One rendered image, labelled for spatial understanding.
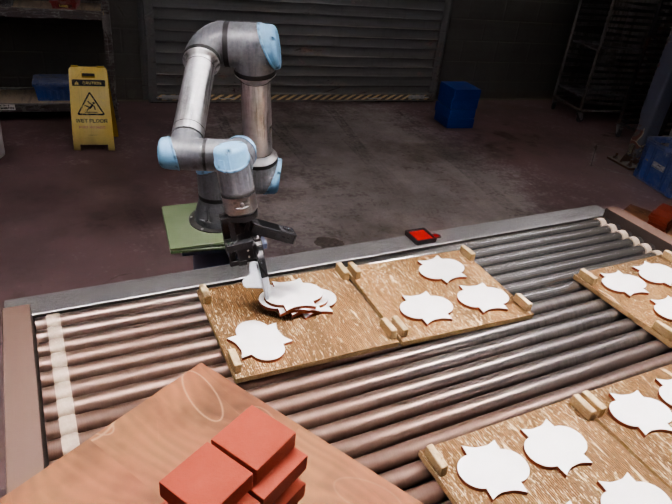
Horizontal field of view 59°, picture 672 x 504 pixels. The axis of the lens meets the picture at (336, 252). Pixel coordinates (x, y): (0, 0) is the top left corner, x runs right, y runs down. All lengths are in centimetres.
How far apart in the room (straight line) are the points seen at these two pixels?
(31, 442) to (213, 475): 63
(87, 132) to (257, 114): 333
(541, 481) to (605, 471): 14
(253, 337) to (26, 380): 47
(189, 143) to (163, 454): 69
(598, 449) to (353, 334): 58
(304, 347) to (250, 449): 74
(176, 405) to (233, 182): 47
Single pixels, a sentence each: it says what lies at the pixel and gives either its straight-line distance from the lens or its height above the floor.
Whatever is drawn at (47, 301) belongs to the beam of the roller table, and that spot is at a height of 92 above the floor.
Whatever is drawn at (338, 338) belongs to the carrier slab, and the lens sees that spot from 144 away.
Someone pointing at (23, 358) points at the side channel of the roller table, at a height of 95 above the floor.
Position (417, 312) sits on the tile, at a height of 95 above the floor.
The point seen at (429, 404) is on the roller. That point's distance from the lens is 135.
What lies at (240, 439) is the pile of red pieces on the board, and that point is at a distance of 69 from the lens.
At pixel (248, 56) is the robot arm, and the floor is 147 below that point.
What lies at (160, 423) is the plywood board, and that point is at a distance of 110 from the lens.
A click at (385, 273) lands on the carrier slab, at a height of 94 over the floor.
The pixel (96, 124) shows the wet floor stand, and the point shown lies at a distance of 496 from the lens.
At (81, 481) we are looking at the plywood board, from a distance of 104.
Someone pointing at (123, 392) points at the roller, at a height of 92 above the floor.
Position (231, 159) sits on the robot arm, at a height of 135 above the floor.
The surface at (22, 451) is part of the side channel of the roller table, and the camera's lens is 123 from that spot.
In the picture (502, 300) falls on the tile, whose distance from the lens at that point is 169.
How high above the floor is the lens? 184
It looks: 30 degrees down
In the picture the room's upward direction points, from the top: 7 degrees clockwise
